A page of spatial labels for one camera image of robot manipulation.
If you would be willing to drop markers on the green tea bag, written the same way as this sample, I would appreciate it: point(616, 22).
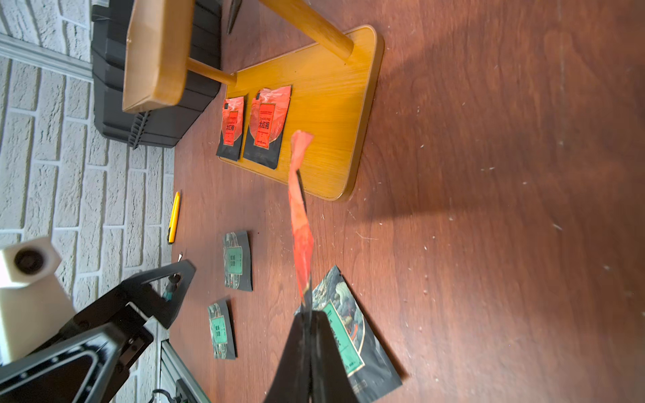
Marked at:
point(369, 369)
point(237, 261)
point(221, 330)

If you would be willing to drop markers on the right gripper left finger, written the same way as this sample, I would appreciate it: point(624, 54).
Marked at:
point(292, 377)

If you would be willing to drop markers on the black plastic toolbox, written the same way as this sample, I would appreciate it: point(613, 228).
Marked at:
point(144, 90)

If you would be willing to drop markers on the green handled screwdriver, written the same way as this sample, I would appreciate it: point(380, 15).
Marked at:
point(171, 286)

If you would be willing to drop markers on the yellow two-tier wooden shelf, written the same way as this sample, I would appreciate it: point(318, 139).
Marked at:
point(333, 83)

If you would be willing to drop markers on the yellow utility knife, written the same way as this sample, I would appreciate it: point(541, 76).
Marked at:
point(173, 223)

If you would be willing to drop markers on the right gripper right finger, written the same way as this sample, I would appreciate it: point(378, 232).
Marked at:
point(329, 381)

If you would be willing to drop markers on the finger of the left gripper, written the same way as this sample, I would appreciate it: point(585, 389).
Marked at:
point(90, 367)
point(139, 291)

